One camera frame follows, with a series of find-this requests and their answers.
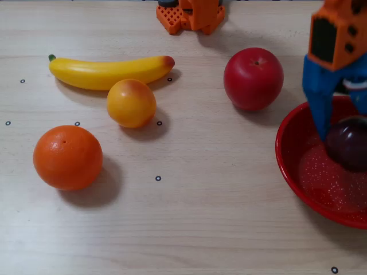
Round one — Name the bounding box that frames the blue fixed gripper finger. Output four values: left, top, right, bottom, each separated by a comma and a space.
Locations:
302, 87, 335, 142

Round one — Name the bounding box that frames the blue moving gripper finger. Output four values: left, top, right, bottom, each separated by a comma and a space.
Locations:
346, 81, 367, 116

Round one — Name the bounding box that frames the red speckled bowl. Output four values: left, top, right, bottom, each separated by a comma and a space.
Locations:
275, 96, 367, 230

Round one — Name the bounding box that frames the red apple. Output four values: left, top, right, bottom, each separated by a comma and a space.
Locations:
223, 47, 284, 111

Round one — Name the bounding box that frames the orange fruit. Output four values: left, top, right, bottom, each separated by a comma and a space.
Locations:
33, 124, 104, 191

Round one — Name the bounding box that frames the orange robot base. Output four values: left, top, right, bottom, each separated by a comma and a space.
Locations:
156, 0, 226, 36

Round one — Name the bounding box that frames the blue gripper body with servo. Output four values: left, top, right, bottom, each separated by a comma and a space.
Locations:
302, 53, 367, 100

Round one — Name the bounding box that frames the yellow banana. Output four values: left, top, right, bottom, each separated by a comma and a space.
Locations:
48, 54, 175, 91

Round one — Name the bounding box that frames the dark purple plum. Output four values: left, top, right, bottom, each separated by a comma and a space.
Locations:
323, 115, 367, 173

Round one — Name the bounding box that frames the yellow orange peach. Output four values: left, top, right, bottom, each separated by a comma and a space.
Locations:
106, 78, 157, 129

